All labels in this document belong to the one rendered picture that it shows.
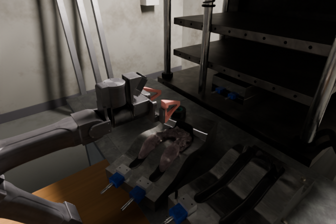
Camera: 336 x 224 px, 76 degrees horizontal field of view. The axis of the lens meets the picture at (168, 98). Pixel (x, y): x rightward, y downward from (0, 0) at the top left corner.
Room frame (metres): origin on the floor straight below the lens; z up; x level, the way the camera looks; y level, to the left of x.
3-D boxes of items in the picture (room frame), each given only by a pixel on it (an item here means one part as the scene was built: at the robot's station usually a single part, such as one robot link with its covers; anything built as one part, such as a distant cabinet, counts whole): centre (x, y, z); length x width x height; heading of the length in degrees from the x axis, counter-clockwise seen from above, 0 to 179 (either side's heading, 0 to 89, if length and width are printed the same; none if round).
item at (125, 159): (0.77, 0.00, 0.85); 0.50 x 0.26 x 0.11; 144
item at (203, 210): (0.53, -0.28, 0.87); 0.50 x 0.26 x 0.14; 127
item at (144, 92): (0.61, 0.05, 1.20); 0.09 x 0.07 x 0.07; 128
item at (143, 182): (0.51, 0.11, 0.85); 0.13 x 0.05 x 0.05; 144
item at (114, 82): (0.48, 0.16, 1.24); 0.12 x 0.09 x 0.12; 128
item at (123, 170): (0.57, 0.20, 0.85); 0.13 x 0.05 x 0.05; 144
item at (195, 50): (1.56, -0.67, 1.01); 1.10 x 0.74 x 0.05; 37
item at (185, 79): (1.53, -0.63, 0.75); 1.30 x 0.84 x 0.06; 37
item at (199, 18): (1.56, -0.67, 1.26); 1.10 x 0.74 x 0.05; 37
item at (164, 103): (0.55, 0.01, 1.20); 0.09 x 0.07 x 0.07; 128
